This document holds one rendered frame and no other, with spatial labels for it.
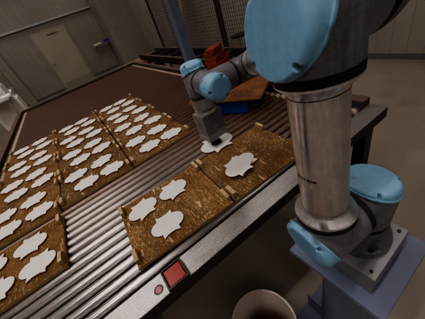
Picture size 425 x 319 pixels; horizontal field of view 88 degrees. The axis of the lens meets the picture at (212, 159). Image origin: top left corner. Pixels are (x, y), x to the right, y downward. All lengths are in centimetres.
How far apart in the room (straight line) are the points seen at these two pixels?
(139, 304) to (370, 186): 71
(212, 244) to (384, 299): 48
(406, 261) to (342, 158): 52
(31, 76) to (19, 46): 107
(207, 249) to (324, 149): 57
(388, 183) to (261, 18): 43
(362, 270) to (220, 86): 59
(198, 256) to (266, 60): 67
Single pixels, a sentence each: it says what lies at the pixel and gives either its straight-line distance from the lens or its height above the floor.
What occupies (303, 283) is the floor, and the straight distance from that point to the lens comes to 172.
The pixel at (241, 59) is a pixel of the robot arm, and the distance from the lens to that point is 67.
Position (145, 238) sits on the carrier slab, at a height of 94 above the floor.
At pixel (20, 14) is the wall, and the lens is 1202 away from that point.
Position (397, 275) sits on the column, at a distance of 83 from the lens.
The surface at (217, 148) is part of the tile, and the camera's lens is 82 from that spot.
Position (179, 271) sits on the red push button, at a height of 93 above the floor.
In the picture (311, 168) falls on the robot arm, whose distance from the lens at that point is 39.
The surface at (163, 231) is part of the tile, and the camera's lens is 90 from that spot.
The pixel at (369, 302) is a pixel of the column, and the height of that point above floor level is 87.
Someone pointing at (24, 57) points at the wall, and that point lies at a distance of 1195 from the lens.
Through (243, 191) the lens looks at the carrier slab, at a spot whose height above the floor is 94.
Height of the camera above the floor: 159
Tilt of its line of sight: 36 degrees down
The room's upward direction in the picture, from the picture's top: 20 degrees counter-clockwise
